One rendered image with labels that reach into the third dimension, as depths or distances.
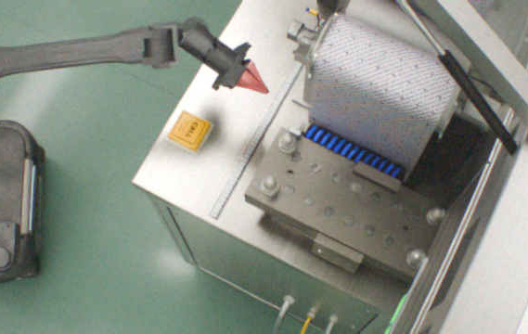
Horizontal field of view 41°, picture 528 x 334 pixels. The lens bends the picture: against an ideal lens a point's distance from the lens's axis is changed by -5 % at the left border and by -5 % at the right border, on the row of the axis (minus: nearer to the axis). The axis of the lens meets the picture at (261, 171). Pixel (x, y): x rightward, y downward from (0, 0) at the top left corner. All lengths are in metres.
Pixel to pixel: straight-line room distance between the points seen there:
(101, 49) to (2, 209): 1.11
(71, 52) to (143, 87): 1.31
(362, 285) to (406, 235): 0.17
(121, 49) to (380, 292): 0.72
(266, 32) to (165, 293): 1.07
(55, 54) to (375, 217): 0.70
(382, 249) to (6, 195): 1.38
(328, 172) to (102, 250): 1.24
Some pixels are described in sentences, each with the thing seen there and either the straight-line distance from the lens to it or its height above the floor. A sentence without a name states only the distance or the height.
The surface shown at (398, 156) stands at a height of 1.07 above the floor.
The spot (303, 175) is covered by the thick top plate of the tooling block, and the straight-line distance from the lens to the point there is 1.49.
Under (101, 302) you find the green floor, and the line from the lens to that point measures 2.54.
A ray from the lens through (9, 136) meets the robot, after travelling 2.52.
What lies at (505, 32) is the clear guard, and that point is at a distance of 0.83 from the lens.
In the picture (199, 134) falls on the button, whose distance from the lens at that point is 1.64.
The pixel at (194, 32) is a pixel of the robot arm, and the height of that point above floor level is 1.19.
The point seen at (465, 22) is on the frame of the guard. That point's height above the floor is 1.81.
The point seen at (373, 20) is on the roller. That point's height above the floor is 1.23.
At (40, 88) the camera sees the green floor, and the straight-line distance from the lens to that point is 2.83.
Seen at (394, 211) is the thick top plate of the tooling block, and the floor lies 1.03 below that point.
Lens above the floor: 2.44
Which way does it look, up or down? 72 degrees down
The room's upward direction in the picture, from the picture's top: 3 degrees counter-clockwise
